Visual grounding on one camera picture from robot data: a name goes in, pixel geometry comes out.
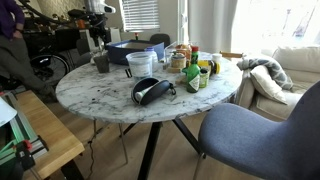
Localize yellow container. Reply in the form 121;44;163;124
197;59;221;76

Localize green bottle with red cap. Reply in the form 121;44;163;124
181;45;202;94

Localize black bicycle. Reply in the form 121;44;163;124
19;0;101;86

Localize black glasses case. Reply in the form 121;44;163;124
131;77;177;107

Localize grey patterned pillow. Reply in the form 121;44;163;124
236;57;295;91

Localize white plastic tub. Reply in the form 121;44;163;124
125;51;154;82

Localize white tube with green band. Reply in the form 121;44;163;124
134;84;158;103

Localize clear plastic box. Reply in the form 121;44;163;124
164;40;194;65

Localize green grey machine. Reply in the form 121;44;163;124
0;91;50;180

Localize small wooden block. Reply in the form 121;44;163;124
166;66;183;74

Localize black floor cable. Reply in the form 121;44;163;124
85;119;98;180

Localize white window blinds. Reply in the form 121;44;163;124
119;0;161;33

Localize small green jar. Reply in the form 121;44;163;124
198;67;210;89

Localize white curtain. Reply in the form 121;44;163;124
187;0;240;55

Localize dark grey chair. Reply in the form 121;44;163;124
148;33;172;48

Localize clear cup of coffee beans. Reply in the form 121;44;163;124
93;54;111;74

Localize bottle with blue cap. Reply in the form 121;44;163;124
144;46;160;73

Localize black table legs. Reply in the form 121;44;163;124
118;115;207;180

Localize light wooden bench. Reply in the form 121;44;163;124
14;89;86;180

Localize glass jar with wooden lid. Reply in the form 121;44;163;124
170;51;187;70

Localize small white cup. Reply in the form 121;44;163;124
211;52;223;64

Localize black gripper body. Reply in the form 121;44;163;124
87;13;113;46

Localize blue upholstered chair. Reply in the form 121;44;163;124
192;79;320;180

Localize person in purple top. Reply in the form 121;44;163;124
0;0;57;103

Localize plain beige pillow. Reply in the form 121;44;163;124
249;64;288;105

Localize beige sofa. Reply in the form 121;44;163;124
233;45;320;122

